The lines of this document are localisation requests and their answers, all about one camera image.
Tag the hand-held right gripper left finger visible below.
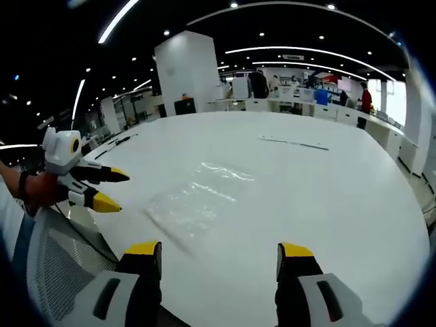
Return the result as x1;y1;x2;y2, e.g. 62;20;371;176
61;240;164;327

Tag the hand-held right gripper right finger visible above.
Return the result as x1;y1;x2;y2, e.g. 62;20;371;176
275;242;386;327

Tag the clear plastic food packaging bag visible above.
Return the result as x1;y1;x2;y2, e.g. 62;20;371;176
193;161;258;205
144;180;240;255

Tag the person's left hand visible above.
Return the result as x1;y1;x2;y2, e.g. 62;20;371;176
25;171;68;208

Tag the white mesh office chair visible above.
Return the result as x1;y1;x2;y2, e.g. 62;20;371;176
26;203;121;322

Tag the black cabinet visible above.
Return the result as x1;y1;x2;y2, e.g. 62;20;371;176
174;95;197;116

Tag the long white counter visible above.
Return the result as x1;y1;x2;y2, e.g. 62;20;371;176
206;96;420;172

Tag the blue box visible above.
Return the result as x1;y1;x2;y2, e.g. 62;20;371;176
314;89;332;105

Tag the black cable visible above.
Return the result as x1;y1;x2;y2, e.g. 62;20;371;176
94;133;139;161

